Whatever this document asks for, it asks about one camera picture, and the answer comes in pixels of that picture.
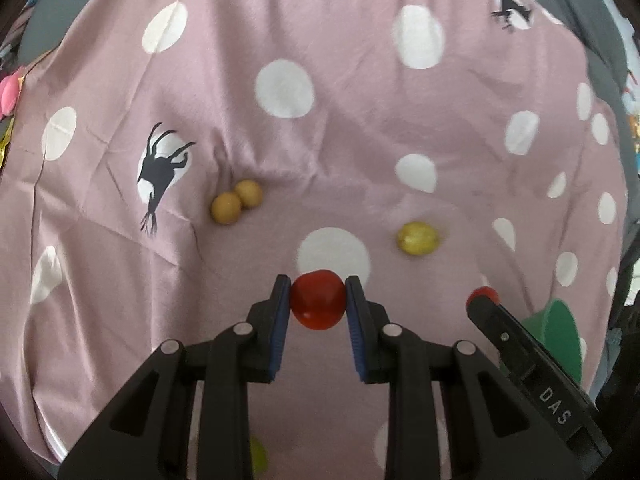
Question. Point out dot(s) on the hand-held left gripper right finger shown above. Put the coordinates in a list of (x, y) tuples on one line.
[(354, 330)]

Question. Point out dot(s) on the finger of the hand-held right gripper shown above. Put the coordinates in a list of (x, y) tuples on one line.
[(500, 332)]

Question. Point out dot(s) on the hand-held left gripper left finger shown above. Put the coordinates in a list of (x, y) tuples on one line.
[(282, 325)]

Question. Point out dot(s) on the red cherry tomato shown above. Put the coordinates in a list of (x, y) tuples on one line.
[(318, 300), (482, 292)]

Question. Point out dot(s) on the green plastic bowl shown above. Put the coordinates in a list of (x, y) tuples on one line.
[(562, 332)]

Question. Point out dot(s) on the green avocado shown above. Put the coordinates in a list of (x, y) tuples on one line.
[(259, 455)]

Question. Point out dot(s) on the yellow-green jujube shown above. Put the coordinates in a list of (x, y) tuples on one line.
[(419, 239)]

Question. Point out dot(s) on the brown longan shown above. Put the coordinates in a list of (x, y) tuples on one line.
[(249, 193), (226, 208)]

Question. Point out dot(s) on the pink polka-dot blanket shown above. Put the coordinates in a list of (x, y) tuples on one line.
[(350, 135)]

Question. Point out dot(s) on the gold foil wrapper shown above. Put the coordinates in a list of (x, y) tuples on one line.
[(4, 142)]

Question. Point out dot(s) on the pink plush toy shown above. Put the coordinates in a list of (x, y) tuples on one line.
[(9, 94)]

